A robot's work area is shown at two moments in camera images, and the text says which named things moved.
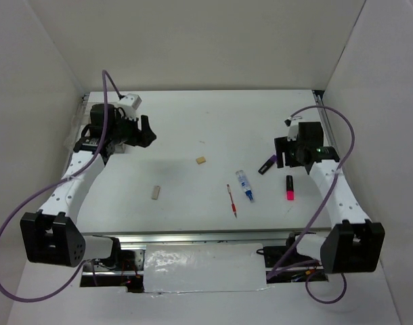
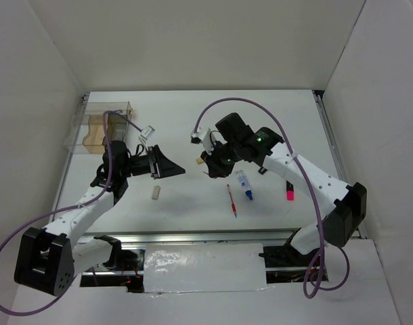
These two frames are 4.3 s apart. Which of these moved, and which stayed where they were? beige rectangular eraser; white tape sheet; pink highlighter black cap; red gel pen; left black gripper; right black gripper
Moved: right black gripper; left black gripper
Stayed: pink highlighter black cap; white tape sheet; red gel pen; beige rectangular eraser
